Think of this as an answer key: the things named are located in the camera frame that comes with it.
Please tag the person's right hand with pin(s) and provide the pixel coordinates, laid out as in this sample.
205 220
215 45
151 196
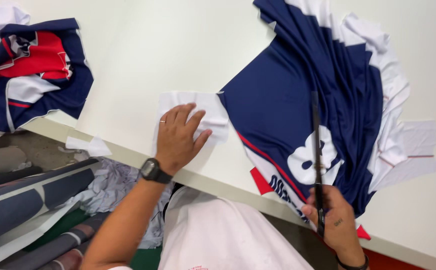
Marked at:
340 225

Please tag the dark fabric roll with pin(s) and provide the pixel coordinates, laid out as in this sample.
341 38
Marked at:
53 247

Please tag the white fabric offcut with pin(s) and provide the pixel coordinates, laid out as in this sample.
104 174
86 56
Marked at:
212 112

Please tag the grey-blue printed paper roll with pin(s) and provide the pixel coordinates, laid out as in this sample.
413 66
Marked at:
15 206

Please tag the pile of navy red fabric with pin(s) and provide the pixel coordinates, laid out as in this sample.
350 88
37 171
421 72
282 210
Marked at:
34 75

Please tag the navy printed jersey fabric sheet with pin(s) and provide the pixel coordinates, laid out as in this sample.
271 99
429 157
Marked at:
278 112

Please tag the black digital wristwatch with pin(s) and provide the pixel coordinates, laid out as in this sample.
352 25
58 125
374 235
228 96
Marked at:
152 170

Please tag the beige cardboard tube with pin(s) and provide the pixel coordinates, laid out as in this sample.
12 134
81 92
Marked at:
2 159

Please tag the heap of crumpled white scraps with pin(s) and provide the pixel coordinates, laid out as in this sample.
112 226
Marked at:
120 191

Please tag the small white fabric scrap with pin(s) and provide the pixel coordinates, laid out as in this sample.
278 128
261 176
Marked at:
90 146

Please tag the person's right fingers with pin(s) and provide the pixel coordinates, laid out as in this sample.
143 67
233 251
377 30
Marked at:
308 213

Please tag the person's left hand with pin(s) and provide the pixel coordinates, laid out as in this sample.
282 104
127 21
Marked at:
175 140

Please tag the person's white shirt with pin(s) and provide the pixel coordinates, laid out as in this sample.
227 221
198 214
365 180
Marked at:
218 236

